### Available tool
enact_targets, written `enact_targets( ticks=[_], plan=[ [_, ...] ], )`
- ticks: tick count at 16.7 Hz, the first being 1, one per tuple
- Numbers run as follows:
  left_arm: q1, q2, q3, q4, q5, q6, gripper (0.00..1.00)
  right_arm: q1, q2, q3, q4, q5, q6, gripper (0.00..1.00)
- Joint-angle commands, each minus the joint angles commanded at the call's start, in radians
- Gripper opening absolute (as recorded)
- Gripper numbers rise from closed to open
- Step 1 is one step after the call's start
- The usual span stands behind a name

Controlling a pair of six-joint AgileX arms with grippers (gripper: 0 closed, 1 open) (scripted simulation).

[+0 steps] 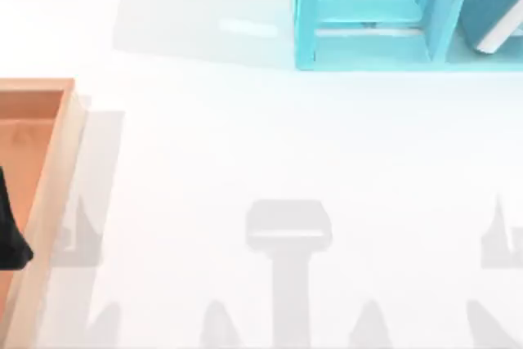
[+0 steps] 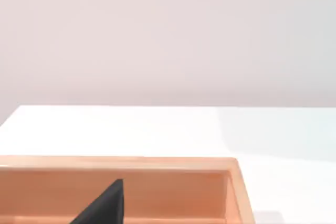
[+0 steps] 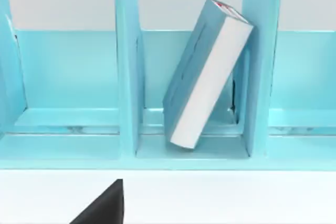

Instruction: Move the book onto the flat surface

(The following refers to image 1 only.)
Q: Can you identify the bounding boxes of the light blue rack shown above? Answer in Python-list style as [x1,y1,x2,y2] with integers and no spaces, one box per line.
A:
[292,0,523,73]

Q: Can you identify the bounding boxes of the shallow salmon-coloured box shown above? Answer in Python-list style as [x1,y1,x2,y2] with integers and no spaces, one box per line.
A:
[0,78,87,349]

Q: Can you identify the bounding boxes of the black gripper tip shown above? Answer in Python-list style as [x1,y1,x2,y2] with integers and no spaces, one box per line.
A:
[0,167,34,272]

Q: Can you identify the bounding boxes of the dark blue book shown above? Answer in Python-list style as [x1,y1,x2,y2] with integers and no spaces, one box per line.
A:
[459,0,523,55]

